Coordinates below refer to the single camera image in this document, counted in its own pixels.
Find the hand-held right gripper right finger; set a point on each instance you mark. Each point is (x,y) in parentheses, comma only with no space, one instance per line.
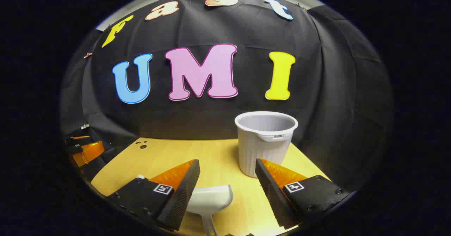
(273,193)

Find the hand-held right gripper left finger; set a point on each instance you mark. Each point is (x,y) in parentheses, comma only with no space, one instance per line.
(183,193)

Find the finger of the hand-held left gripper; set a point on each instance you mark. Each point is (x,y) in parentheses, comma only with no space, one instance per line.
(90,153)
(78,140)

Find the white plastic dustpan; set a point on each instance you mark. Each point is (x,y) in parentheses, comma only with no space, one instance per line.
(211,197)

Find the white ribbed garbage bin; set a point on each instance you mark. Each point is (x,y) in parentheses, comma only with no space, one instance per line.
(264,151)

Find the wooden desktop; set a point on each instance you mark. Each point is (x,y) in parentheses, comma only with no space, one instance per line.
(218,158)

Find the small white tag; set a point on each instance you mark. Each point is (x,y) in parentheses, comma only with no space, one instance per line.
(84,126)

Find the black backdrop cloth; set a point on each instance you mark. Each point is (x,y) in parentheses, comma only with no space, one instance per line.
(253,28)

